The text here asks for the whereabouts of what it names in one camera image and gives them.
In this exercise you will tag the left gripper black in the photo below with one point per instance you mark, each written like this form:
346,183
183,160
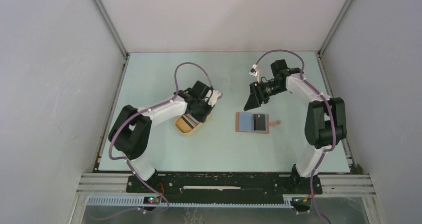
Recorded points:
202,118

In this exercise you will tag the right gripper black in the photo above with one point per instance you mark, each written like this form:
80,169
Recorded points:
254,101

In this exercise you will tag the oval wooden tray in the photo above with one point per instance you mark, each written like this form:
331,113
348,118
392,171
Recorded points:
199,125

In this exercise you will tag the brown leather card holder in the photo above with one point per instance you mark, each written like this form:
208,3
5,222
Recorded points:
244,123

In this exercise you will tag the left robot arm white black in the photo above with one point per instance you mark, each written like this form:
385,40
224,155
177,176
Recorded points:
130,132

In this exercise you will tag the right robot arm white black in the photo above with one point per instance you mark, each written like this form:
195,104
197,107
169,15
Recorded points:
325,124

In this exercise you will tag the striped cards in tray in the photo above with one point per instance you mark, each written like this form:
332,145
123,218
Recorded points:
186,124

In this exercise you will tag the black card in holder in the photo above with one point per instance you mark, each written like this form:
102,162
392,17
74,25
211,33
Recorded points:
259,122

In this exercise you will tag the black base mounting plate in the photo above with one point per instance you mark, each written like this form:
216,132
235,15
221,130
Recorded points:
238,188

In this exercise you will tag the left controller board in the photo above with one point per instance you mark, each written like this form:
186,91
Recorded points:
152,200

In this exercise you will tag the controller board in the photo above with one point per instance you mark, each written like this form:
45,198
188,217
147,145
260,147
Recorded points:
302,202
152,200

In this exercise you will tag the right controller board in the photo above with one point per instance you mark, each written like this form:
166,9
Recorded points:
302,202

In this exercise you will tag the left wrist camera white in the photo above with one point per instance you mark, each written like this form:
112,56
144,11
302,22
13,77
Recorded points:
212,97

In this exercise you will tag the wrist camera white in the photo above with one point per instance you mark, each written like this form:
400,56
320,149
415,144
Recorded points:
212,97
254,71

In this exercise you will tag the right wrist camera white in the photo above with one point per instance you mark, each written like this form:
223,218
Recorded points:
254,71

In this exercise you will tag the white cable duct strip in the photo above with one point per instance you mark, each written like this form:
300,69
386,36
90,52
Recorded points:
138,201

